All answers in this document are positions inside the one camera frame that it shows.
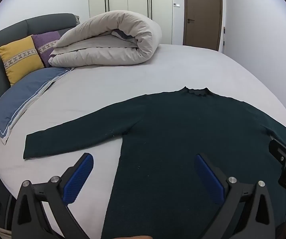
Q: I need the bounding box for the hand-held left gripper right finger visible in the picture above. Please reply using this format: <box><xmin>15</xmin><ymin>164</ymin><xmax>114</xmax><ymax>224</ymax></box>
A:
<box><xmin>194</xmin><ymin>153</ymin><xmax>276</xmax><ymax>239</ymax></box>

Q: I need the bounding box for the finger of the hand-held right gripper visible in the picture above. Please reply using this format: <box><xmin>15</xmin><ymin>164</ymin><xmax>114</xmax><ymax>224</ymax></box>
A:
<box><xmin>268</xmin><ymin>137</ymin><xmax>286</xmax><ymax>163</ymax></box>

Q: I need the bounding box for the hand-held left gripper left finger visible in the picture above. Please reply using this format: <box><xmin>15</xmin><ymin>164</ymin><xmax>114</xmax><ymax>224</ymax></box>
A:
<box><xmin>11</xmin><ymin>152</ymin><xmax>95</xmax><ymax>239</ymax></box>

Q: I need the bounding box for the dark green sweater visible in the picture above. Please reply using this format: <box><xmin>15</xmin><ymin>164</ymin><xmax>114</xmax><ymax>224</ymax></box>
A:
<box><xmin>23</xmin><ymin>87</ymin><xmax>286</xmax><ymax>239</ymax></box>

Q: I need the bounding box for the blue pillow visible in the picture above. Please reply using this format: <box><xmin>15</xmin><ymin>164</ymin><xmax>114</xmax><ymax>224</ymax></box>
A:
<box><xmin>0</xmin><ymin>67</ymin><xmax>73</xmax><ymax>146</ymax></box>

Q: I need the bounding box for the yellow cushion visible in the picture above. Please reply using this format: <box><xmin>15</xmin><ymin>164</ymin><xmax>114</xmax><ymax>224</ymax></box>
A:
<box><xmin>0</xmin><ymin>35</ymin><xmax>45</xmax><ymax>86</ymax></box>

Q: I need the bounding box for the purple cushion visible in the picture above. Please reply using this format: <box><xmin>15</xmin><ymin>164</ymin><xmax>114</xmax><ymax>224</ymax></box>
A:
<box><xmin>31</xmin><ymin>31</ymin><xmax>61</xmax><ymax>68</ymax></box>

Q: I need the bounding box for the rolled beige duvet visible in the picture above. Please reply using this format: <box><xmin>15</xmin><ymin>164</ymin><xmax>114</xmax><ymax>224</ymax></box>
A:
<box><xmin>48</xmin><ymin>10</ymin><xmax>163</xmax><ymax>68</ymax></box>

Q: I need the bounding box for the brown door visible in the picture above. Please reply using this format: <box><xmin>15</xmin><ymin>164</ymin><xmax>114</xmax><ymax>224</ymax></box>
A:
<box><xmin>183</xmin><ymin>0</ymin><xmax>224</xmax><ymax>52</ymax></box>

